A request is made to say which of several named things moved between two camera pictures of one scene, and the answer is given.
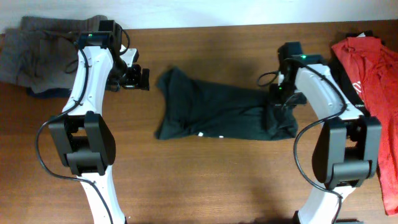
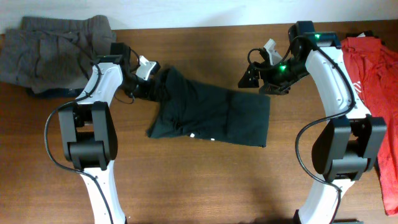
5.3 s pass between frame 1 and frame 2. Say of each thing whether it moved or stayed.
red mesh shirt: stayed
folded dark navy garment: stayed
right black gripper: moved
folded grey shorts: stayed
